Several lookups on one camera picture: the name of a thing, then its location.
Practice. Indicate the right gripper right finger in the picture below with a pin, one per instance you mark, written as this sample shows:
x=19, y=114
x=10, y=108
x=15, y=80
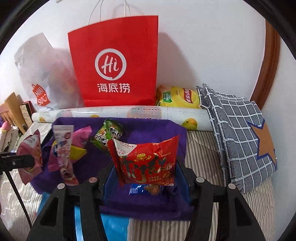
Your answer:
x=236, y=220

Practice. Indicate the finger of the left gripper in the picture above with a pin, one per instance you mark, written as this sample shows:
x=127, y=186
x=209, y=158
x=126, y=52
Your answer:
x=10, y=161

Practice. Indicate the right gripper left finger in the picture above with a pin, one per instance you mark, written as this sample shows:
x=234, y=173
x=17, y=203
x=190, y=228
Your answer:
x=104, y=182

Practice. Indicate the pink strawberry snack bag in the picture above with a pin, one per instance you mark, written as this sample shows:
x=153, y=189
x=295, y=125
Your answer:
x=30, y=147

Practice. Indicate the red snack packet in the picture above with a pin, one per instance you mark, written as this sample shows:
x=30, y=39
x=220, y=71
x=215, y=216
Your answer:
x=148, y=163

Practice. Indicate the blue cookie packet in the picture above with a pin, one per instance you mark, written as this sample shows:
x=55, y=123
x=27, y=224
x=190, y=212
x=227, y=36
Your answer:
x=145, y=189

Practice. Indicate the long pink white snack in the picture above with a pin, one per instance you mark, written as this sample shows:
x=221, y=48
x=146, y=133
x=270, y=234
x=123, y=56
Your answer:
x=63, y=136

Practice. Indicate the pink yellow potato-stick bag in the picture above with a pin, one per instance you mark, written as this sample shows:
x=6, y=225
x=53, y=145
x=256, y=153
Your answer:
x=77, y=150

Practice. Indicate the green snack packet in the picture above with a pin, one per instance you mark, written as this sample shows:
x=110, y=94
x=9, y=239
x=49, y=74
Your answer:
x=110, y=129

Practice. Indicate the colourful pillow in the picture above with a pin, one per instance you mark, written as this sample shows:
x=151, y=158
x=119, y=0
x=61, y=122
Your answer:
x=9, y=137

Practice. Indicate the striped mattress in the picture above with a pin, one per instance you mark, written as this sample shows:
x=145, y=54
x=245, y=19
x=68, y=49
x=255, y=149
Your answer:
x=169, y=220

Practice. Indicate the wooden headboard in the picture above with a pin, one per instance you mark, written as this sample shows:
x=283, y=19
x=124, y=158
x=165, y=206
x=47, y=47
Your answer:
x=10, y=111

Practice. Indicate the blue tissue pack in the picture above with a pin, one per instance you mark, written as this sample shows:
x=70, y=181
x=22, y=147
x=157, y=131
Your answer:
x=56, y=220

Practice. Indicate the grey checked folded cloth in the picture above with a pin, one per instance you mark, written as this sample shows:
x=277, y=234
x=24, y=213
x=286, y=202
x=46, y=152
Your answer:
x=246, y=149

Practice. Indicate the rolled fruit-print mat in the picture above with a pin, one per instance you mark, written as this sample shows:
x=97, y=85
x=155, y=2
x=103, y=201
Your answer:
x=193, y=119

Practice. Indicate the white Miniso plastic bag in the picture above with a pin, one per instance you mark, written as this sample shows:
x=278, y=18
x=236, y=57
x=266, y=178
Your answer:
x=47, y=75

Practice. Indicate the yellow Lay's chip bag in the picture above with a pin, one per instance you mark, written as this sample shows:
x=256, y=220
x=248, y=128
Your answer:
x=171, y=96

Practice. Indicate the red Haidilao paper bag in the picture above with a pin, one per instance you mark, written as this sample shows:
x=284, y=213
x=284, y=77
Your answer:
x=115, y=61

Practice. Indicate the brown wooden door frame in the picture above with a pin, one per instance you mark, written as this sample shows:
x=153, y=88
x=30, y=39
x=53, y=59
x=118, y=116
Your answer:
x=268, y=67

